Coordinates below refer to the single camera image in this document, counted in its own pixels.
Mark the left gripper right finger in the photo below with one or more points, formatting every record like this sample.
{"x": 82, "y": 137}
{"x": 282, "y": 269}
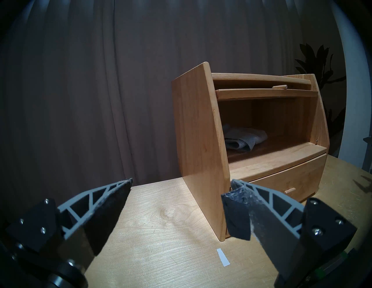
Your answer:
{"x": 322, "y": 229}

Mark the wooden roll-top door with knob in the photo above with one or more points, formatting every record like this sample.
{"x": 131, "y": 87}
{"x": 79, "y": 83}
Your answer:
{"x": 261, "y": 93}

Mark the white curved pillar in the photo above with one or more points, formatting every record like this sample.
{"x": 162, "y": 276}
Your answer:
{"x": 357, "y": 116}

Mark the white tape strip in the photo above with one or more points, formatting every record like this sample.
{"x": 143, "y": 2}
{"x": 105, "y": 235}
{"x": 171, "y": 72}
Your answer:
{"x": 223, "y": 257}

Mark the tall dark leafy plant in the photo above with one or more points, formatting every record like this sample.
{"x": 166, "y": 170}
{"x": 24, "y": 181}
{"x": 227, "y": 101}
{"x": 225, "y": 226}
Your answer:
{"x": 314, "y": 61}

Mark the wooden cabinet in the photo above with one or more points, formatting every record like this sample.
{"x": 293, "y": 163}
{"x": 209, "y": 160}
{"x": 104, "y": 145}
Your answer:
{"x": 197, "y": 145}

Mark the wooden drawer with knob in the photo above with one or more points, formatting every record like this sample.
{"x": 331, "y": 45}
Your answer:
{"x": 302, "y": 174}

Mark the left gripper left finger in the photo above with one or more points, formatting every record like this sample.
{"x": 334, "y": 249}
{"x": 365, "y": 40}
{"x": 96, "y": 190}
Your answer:
{"x": 35, "y": 226}

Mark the blue towel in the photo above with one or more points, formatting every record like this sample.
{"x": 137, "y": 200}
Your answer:
{"x": 244, "y": 136}

